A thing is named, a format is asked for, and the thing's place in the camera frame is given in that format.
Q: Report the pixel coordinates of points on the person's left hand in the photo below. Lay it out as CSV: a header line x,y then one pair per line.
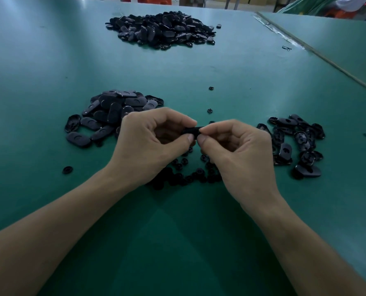
x,y
143,151

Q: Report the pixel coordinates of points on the person's right hand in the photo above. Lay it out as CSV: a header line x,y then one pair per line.
x,y
248,166

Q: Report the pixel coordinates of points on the pile of small black buttons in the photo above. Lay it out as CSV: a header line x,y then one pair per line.
x,y
183,175

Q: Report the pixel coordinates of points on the pile of black oval shells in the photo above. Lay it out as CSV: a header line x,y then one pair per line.
x,y
294,144

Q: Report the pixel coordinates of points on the person's left forearm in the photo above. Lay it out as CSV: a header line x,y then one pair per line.
x,y
47,243

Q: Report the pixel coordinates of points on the person's right forearm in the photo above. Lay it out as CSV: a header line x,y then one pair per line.
x,y
315,259

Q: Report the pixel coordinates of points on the small black plastic scrap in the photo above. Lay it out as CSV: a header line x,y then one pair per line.
x,y
286,48

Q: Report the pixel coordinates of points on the small open cardboard box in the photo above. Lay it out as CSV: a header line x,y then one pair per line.
x,y
192,1

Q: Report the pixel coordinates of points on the green striped bag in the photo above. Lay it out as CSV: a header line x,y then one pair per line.
x,y
309,4

